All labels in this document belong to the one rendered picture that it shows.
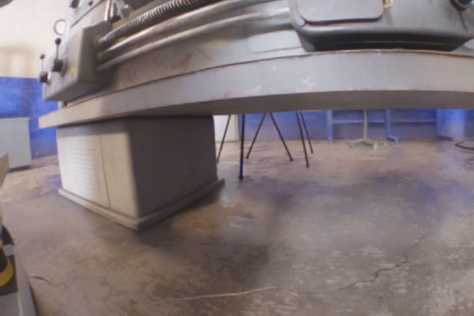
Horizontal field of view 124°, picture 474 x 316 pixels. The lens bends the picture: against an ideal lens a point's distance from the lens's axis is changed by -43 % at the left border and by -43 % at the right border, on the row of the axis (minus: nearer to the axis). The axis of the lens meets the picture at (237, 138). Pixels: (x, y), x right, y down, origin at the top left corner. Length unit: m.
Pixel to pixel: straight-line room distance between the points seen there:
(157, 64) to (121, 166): 0.38
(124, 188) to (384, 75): 0.81
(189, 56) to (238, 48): 0.16
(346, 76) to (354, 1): 0.13
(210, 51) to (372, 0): 0.45
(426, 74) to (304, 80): 0.22
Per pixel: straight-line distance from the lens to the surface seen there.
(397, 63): 0.39
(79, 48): 0.94
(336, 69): 0.37
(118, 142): 0.80
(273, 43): 0.58
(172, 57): 0.73
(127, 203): 0.84
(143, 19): 0.75
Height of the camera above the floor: 0.36
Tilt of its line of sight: 4 degrees down
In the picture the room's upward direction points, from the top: 3 degrees counter-clockwise
